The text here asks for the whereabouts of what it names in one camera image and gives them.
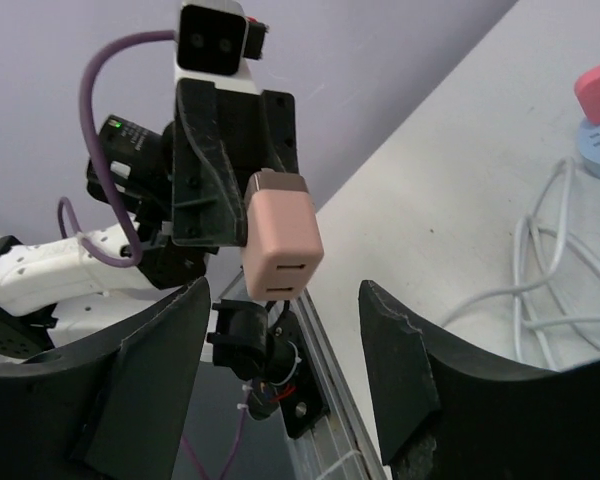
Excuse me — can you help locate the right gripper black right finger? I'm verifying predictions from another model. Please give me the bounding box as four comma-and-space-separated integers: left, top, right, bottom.
358, 280, 600, 479

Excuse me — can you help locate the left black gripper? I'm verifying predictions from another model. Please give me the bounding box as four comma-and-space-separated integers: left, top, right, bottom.
172, 79, 299, 248

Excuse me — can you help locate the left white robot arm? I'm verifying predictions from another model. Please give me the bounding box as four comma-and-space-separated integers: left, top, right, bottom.
0, 79, 319, 359

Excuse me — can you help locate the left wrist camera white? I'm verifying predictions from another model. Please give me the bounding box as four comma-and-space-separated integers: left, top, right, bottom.
174, 1, 269, 94

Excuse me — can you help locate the white cable with plug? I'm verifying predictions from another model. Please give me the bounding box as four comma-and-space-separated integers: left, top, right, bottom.
437, 155, 600, 374

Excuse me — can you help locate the aluminium frame rail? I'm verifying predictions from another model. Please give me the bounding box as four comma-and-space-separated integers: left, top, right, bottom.
219, 269, 386, 480

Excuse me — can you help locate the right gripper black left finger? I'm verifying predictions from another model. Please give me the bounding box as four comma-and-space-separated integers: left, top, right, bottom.
0, 279, 211, 479

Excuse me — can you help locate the brown pink plug adapter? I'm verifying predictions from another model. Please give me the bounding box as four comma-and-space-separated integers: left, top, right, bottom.
241, 169, 324, 301

